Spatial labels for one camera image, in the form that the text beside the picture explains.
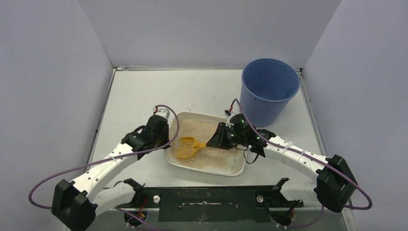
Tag white litter box tray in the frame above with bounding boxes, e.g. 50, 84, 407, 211
165, 112, 245, 177

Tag yellow litter scoop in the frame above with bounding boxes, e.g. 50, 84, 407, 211
176, 137, 207, 159

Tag blue plastic bucket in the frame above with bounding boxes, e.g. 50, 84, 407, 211
239, 58, 300, 127

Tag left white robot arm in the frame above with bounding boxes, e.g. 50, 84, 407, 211
51, 109, 169, 231

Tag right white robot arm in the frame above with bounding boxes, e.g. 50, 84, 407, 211
206, 114, 357, 213

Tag beige cat litter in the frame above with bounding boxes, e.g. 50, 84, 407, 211
168, 119, 244, 174

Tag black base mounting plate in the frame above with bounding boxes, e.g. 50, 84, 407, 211
121, 185, 304, 223

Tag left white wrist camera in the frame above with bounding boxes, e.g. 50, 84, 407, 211
153, 107, 170, 120

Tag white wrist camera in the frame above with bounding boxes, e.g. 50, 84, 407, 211
224, 106, 236, 127
153, 107, 170, 120

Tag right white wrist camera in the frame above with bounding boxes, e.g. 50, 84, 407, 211
224, 106, 236, 127

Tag aluminium table frame rail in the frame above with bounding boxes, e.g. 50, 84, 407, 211
295, 68, 356, 213

